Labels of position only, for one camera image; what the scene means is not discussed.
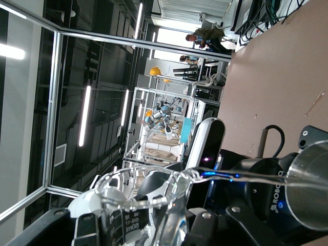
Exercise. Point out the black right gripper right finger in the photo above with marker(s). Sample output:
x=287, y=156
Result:
x=205, y=230

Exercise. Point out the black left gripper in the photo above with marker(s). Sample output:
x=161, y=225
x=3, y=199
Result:
x=264, y=194

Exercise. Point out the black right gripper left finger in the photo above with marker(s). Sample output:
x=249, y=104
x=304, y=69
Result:
x=51, y=230

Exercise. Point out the steel jigger cup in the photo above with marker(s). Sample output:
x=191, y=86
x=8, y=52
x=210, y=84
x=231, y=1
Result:
x=307, y=205

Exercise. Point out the clear glass measuring beaker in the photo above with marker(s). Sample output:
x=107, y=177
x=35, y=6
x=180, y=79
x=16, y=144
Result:
x=123, y=225

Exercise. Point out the small white stick scrap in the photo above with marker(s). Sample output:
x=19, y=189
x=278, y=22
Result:
x=315, y=103

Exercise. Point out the clear poured liquid stream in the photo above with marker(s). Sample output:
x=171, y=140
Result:
x=276, y=181

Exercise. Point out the brown table cover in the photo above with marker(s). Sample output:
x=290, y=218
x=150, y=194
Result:
x=269, y=77

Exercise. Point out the cyan panel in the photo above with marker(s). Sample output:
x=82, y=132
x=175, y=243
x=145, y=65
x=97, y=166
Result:
x=185, y=130

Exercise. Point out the black equipment rack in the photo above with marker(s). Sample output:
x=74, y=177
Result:
x=205, y=93

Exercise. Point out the ceiling light strip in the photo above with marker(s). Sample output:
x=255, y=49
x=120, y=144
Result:
x=152, y=46
x=124, y=107
x=11, y=51
x=84, y=115
x=138, y=20

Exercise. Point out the blue grey background robot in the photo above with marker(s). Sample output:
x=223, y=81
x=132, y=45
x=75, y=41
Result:
x=164, y=111

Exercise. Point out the yellow hard hat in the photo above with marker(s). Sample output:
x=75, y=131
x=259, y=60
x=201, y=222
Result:
x=155, y=71
x=148, y=113

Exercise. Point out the person in olive jacket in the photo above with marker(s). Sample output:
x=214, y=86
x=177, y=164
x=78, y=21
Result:
x=207, y=34

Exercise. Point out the white wall vent grille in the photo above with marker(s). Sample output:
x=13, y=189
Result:
x=60, y=155

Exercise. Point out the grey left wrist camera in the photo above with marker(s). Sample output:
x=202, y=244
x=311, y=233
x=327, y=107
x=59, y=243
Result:
x=210, y=143

